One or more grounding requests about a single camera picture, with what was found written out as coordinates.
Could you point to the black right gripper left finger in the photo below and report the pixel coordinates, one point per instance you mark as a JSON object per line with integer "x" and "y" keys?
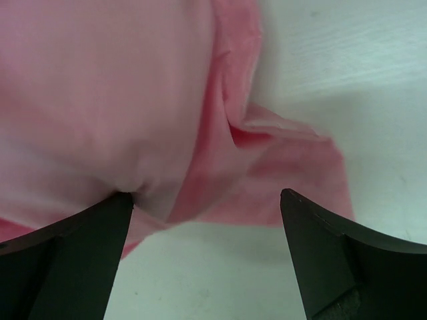
{"x": 66, "y": 270}

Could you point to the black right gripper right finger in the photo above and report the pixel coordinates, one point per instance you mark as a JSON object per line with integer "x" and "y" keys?
{"x": 345, "y": 270}

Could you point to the pink satin pillowcase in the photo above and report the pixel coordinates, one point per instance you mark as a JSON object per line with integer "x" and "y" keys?
{"x": 148, "y": 98}

